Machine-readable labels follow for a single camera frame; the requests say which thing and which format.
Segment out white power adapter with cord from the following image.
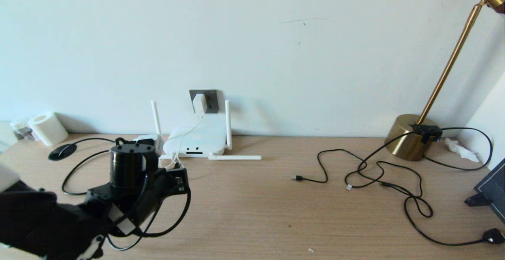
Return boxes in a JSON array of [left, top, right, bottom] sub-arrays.
[[160, 113, 206, 170]]

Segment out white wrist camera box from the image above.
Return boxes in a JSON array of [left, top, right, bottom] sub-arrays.
[[133, 134, 165, 152]]

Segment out grey wall socket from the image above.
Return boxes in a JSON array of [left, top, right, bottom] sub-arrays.
[[189, 90, 219, 114]]

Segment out black lamp cord with switch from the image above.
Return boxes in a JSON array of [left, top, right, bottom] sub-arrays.
[[345, 127, 505, 247]]

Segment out black desk cable grommet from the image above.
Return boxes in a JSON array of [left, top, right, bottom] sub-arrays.
[[49, 144, 78, 161]]

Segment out small clear container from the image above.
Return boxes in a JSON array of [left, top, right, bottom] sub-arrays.
[[10, 118, 34, 140]]

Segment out white router with antennas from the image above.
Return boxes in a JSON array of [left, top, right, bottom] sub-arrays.
[[151, 99, 262, 162]]

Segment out black ethernet cable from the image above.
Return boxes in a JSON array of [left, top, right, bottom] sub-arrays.
[[61, 137, 158, 251]]

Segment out crumpled white tissue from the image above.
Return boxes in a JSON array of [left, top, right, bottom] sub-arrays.
[[446, 138, 482, 163]]

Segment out brass desk lamp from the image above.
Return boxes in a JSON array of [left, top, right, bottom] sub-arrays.
[[385, 0, 505, 162]]

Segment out white paper roll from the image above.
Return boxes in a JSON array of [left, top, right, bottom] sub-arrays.
[[28, 111, 69, 146]]

